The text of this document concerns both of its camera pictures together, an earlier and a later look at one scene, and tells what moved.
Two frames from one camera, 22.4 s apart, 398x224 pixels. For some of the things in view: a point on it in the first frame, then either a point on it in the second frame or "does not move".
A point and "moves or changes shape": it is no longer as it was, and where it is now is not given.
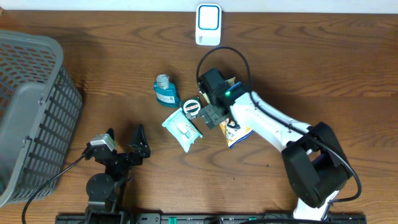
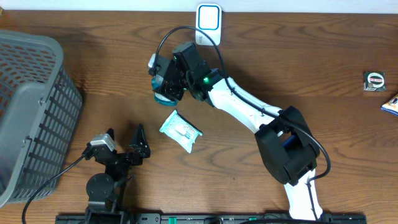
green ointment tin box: [190, 105] -> [374, 81]
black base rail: [266, 218] does not move
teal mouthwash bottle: [165, 92] does not move
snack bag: [233, 135] -> [391, 106]
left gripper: [135, 159] does not move
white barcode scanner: [208, 24] does not move
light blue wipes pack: [182, 129] moves or changes shape
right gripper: [207, 114] -> [167, 89]
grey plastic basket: [41, 106] does not move
